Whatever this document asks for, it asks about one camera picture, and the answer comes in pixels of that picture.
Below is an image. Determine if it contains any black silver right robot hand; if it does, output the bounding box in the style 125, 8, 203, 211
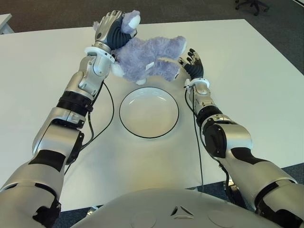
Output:
178, 48, 205, 81

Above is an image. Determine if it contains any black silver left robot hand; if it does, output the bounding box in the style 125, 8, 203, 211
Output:
94, 10, 139, 51

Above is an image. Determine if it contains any purple plush bunny doll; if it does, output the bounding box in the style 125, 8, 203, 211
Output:
93, 9, 188, 86

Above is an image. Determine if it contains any white plate black rim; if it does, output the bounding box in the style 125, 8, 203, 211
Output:
119, 87, 180, 139

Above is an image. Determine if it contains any black office chair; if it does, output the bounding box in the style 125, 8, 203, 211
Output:
235, 0, 270, 17

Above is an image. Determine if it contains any white desk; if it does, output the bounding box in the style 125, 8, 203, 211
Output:
0, 13, 13, 35

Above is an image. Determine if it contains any grey robot torso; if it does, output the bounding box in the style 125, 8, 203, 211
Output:
73, 189, 278, 228

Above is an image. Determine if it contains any silver table leg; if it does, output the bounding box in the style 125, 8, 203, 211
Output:
85, 205, 99, 215

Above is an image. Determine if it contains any thin black left wrist cable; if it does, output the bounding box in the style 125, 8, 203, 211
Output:
63, 82, 115, 175

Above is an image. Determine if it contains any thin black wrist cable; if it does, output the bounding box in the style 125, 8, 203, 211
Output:
63, 82, 115, 175
184, 87, 205, 193

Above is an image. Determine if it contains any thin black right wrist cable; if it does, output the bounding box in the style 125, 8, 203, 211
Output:
184, 87, 205, 193

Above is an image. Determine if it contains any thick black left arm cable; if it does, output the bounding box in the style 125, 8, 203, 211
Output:
80, 111, 95, 148

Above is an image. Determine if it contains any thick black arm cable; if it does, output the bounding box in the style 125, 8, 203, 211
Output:
218, 161, 247, 212
80, 111, 95, 148

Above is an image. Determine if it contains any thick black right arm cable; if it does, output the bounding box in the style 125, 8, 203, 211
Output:
218, 161, 247, 212

